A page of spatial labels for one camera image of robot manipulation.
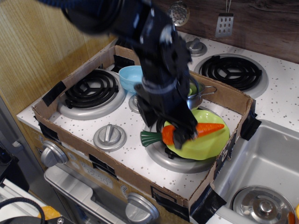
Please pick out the silver oven knob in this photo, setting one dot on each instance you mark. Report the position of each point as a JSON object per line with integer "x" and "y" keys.
{"x": 52, "y": 155}
{"x": 139, "y": 210}

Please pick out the front left black burner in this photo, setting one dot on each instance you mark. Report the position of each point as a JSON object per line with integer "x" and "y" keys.
{"x": 95, "y": 96}

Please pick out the silver back stove knob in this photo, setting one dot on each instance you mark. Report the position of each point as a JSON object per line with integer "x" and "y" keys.
{"x": 196, "y": 47}

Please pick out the back left black burner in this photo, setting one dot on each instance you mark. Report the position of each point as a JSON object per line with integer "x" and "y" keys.
{"x": 123, "y": 43}

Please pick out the steel pot lid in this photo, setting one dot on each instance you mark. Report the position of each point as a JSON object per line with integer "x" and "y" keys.
{"x": 263, "y": 205}

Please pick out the hanging metal strainer ladle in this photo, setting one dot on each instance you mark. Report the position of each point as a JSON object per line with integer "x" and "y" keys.
{"x": 179, "y": 12}

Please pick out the steel sink basin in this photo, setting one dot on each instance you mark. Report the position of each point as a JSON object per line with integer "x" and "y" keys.
{"x": 270, "y": 158}

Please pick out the silver stove knob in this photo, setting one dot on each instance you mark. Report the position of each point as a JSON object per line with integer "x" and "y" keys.
{"x": 133, "y": 104}
{"x": 110, "y": 138}
{"x": 196, "y": 47}

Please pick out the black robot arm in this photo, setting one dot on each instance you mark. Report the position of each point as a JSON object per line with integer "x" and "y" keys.
{"x": 162, "y": 53}

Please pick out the light blue plastic bowl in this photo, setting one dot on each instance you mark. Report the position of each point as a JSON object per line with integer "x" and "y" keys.
{"x": 130, "y": 76}

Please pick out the small steel pot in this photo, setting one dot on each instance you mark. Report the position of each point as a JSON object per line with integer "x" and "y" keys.
{"x": 199, "y": 90}

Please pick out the green toy vegetable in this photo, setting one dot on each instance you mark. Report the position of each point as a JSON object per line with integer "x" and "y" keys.
{"x": 190, "y": 91}

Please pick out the orange toy carrot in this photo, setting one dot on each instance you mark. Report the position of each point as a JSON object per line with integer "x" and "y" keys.
{"x": 167, "y": 133}

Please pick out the orange yellow cloth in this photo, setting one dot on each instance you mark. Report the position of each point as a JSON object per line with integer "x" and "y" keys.
{"x": 50, "y": 213}

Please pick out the silver front stove knob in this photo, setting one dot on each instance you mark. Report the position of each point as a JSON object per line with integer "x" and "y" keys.
{"x": 110, "y": 138}

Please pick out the silver left oven knob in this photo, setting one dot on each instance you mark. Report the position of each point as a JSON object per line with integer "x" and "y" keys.
{"x": 52, "y": 155}

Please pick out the brown cardboard fence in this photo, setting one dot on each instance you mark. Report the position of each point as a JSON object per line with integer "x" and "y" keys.
{"x": 183, "y": 196}

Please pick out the light green plastic plate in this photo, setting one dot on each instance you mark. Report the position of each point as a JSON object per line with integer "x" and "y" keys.
{"x": 207, "y": 146}

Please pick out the black burner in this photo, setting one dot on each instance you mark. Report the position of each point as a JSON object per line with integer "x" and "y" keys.
{"x": 123, "y": 43}
{"x": 238, "y": 71}
{"x": 169, "y": 160}
{"x": 95, "y": 96}

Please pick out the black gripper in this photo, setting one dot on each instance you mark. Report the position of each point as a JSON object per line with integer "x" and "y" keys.
{"x": 172, "y": 107}

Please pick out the back right black burner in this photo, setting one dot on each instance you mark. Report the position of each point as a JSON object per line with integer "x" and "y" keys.
{"x": 238, "y": 71}

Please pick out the silver oven door handle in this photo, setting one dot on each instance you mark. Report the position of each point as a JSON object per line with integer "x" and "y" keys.
{"x": 89, "y": 203}

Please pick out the front right black burner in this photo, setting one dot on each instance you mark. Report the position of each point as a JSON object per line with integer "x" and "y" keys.
{"x": 169, "y": 160}

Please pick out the silver middle stove knob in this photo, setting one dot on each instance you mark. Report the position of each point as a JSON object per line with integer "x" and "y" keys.
{"x": 133, "y": 104}

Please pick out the hanging metal slotted spatula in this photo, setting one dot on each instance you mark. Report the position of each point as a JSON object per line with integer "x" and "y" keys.
{"x": 225, "y": 21}

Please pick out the silver right oven knob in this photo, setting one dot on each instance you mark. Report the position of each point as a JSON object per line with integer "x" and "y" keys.
{"x": 139, "y": 210}

